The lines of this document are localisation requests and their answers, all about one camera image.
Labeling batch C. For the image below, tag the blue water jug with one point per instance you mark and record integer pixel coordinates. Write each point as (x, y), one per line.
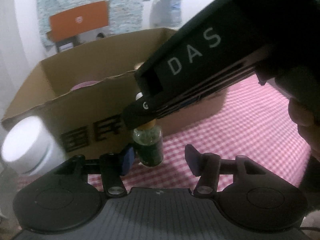
(166, 12)

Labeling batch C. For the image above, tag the pink checkered tablecloth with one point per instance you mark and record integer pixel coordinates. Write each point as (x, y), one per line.
(250, 135)

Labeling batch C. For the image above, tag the purple plastic lid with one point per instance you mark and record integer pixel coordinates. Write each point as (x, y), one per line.
(83, 86)

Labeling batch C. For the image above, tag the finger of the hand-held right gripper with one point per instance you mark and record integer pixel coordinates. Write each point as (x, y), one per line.
(135, 116)

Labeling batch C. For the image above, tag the brown cardboard box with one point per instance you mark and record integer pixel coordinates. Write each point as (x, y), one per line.
(87, 97)

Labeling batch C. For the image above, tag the person's right hand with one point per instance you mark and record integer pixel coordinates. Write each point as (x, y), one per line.
(307, 135)

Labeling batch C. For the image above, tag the white dropper bottle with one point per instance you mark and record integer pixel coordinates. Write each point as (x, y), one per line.
(148, 147)

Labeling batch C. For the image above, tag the white cylindrical bottle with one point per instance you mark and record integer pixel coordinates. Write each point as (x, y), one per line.
(25, 140)

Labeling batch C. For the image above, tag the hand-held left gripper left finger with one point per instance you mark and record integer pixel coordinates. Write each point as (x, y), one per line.
(127, 159)

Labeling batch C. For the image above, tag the orange lid appliance box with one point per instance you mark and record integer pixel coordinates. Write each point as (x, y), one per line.
(80, 20)

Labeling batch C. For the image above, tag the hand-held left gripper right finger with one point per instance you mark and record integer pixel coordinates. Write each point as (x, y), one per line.
(192, 159)

